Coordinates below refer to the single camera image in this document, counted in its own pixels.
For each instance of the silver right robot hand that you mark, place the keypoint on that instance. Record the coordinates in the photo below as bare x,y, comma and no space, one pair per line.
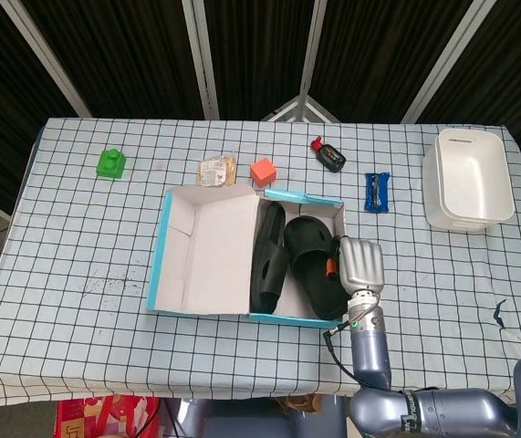
362,264

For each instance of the black slipper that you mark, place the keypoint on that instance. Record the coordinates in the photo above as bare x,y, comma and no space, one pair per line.
308,246
267,274

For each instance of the light blue shoe box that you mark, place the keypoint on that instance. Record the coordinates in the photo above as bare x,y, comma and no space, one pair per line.
214,255

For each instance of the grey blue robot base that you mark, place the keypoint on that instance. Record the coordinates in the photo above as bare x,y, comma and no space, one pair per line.
251,422

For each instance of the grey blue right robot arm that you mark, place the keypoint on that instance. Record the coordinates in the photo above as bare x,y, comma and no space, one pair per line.
369,347

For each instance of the blue drill bit packet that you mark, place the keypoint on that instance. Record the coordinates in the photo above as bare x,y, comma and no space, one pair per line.
377,191

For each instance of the white plastic basin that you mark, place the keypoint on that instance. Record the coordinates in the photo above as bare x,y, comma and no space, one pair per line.
474,182
431,205

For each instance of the black bottle red cap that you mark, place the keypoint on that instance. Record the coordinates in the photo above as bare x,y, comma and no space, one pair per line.
331,157

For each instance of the orange cube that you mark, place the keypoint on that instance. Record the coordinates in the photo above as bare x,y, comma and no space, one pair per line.
262,171

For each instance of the brown paper bag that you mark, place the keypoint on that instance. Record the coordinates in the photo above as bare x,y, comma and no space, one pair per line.
301,403

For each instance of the white metal screen foot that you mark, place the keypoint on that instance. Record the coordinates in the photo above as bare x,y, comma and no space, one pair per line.
301,107

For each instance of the clear snack packet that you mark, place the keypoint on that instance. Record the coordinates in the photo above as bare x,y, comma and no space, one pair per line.
216,171

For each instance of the green toy building block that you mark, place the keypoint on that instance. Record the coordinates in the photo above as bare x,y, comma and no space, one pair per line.
110,166

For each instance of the white black checked tablecloth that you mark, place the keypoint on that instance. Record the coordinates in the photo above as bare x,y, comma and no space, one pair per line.
82,319

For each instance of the red patterned bag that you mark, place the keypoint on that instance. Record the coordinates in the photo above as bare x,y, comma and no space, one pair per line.
105,417

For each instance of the black folding partition screen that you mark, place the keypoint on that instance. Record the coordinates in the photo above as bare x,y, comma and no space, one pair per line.
128,55

